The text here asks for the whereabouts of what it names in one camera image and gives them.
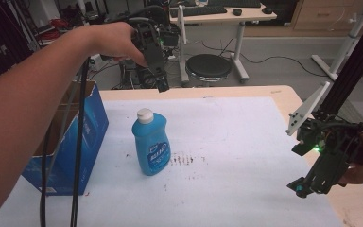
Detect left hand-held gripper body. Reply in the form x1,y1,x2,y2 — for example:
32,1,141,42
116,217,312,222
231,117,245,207
128,13,182,77

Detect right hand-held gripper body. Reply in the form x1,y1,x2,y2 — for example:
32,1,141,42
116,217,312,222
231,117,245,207
285,80,363,195

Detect blue detergent bottle white cap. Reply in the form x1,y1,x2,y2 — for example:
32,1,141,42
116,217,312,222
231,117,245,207
130,107,172,177

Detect person's left hand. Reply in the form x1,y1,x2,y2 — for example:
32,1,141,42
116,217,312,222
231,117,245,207
88,22,149,68

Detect dark electronics equipment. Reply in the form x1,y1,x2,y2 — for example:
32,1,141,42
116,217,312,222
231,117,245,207
118,59,159,90

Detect black round stool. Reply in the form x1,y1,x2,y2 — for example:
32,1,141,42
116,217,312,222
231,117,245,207
184,53,233,84

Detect black keyboard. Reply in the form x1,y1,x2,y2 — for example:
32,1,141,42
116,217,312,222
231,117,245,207
169,5,228,19

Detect white table sheet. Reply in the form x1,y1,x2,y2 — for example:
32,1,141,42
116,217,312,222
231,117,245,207
0,96,344,227

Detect white desk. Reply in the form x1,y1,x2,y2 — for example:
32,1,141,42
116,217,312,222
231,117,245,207
168,4,279,85

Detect white metal stand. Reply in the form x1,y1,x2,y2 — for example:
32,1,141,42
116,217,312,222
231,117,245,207
310,0,363,81

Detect blue cardboard box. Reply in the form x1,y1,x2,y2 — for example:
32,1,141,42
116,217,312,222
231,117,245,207
21,80,110,197

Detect wooden cabinet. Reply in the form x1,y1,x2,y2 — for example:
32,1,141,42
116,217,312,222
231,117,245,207
292,0,363,31

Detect black aluminium post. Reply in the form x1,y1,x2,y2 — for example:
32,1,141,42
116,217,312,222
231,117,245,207
314,3,363,121

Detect thick black cable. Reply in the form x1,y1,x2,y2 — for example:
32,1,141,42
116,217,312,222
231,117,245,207
70,57,91,227

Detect red cable bundle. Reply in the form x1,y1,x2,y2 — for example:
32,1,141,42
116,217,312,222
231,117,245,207
37,18,69,42

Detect black floor cable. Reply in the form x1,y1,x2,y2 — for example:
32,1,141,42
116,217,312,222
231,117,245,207
198,38,330,79

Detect grey cable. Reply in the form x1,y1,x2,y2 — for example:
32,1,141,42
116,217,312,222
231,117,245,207
45,70,84,181

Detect thin black cable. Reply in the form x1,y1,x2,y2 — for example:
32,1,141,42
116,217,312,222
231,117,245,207
39,126,52,227

